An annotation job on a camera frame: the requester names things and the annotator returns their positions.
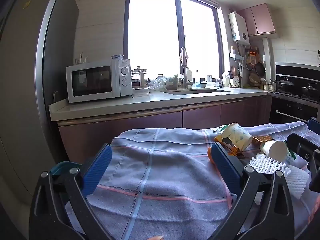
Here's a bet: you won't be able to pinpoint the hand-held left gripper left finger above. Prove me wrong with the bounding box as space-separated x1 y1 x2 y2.
29 144 113 240

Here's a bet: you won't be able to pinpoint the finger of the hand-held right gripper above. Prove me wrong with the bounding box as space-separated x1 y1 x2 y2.
286 132 320 193
307 118 320 134

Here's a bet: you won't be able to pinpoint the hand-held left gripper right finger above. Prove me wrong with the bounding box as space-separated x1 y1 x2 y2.
210 142 295 240

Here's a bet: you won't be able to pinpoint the large orange peel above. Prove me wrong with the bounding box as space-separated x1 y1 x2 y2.
207 147 217 164

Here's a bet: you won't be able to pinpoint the plain white paper cup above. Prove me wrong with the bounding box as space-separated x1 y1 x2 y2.
259 140 288 162

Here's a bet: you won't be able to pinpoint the patterned paper cup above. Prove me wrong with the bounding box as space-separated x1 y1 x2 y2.
221 122 253 152

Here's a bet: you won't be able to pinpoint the gold foil wrapper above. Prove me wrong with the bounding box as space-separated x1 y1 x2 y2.
224 135 273 158

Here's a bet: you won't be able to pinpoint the white foam fruit net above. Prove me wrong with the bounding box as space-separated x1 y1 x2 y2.
246 154 310 200

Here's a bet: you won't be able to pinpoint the built-in black oven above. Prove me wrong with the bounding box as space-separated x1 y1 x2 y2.
269 97 320 130

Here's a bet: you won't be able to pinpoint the black wok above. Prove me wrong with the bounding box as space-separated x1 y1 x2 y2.
301 83 320 98

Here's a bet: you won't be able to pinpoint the black lidded pot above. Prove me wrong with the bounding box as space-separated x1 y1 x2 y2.
270 77 295 93

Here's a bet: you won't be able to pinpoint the black range hood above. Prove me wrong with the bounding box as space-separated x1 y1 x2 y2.
275 62 320 86

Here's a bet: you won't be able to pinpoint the grey checked tablecloth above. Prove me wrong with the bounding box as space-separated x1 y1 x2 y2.
65 121 320 240

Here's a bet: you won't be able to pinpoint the stacked woven baskets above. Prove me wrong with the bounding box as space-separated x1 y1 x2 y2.
249 73 261 87

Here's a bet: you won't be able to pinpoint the white vertical pipe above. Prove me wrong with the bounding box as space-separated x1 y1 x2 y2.
262 37 273 90

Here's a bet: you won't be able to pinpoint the hanging frying pan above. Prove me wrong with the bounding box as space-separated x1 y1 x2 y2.
255 61 266 77

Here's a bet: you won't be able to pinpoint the kitchen sink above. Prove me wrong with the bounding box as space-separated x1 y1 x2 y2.
165 88 229 96

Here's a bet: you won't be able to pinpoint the white microwave oven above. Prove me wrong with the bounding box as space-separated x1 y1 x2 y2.
66 59 132 104

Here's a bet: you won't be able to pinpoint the clear plastic container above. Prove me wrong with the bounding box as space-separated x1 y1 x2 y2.
132 87 150 98

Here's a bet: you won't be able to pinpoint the glass kettle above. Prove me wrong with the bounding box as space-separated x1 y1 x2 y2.
131 66 148 88

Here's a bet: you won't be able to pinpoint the metal kitchen faucet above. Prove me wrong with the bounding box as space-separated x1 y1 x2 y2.
179 47 194 90

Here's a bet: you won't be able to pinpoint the crumpled plastic bags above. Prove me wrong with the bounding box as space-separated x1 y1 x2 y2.
149 76 166 91

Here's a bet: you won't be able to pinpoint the filled clear bag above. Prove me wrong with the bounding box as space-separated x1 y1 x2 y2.
165 74 179 91

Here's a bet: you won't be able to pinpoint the grey refrigerator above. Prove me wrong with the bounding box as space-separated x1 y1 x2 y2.
0 0 80 230

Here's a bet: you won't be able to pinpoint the white water heater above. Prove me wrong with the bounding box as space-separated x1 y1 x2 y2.
228 12 250 42

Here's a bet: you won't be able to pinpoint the kitchen window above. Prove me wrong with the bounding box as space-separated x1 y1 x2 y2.
124 0 224 81

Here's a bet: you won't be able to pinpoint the grey wall rack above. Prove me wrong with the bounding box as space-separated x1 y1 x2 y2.
229 52 244 63

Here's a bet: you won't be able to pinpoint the pink wall cabinet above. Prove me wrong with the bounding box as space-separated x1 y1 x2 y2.
237 4 276 37

